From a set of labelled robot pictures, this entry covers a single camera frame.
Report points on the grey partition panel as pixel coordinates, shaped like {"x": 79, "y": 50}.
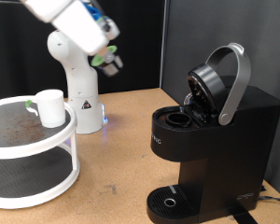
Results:
{"x": 208, "y": 25}

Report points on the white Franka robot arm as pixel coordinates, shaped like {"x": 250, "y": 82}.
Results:
{"x": 81, "y": 87}

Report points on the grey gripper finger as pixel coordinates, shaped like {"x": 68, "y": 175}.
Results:
{"x": 113, "y": 69}
{"x": 109, "y": 56}

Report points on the white mug with green tape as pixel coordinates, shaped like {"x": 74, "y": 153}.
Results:
{"x": 51, "y": 109}

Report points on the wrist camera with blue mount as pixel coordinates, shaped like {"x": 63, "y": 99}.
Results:
{"x": 110, "y": 28}

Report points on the black Keurig coffee machine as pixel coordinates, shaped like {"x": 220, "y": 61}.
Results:
{"x": 227, "y": 155}

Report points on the black tape strip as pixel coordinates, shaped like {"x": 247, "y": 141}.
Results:
{"x": 244, "y": 217}

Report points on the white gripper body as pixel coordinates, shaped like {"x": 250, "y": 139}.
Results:
{"x": 84, "y": 31}

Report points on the white two-tier turntable rack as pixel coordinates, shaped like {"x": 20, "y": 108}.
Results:
{"x": 37, "y": 146}

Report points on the black curtain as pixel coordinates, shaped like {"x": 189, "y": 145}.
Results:
{"x": 137, "y": 62}

